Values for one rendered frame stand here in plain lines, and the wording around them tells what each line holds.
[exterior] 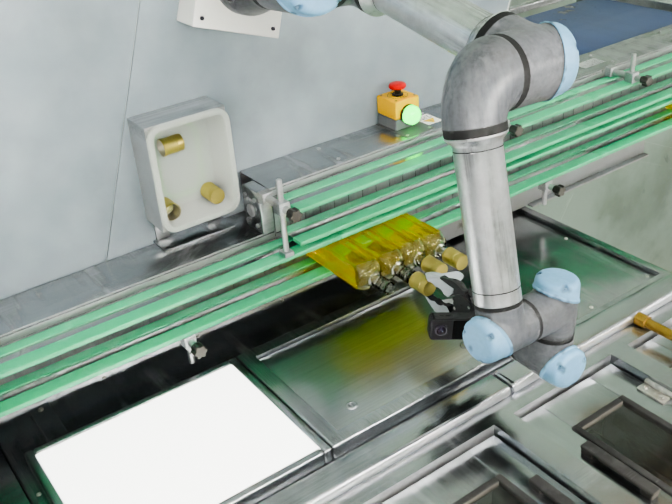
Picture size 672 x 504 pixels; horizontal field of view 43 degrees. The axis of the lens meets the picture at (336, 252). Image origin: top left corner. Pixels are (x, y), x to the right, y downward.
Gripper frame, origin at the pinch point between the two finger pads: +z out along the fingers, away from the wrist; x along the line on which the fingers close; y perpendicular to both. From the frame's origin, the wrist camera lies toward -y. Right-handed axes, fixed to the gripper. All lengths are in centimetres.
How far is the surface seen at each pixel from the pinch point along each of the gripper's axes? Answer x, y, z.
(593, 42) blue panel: 21, 106, 55
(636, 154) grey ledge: -7, 105, 33
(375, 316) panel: -13.1, -2.1, 13.6
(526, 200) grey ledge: -9, 60, 32
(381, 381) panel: -13.9, -14.1, -4.6
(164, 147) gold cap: 25, -36, 37
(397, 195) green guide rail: 6.7, 12.6, 26.0
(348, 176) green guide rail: 13.5, 0.6, 27.7
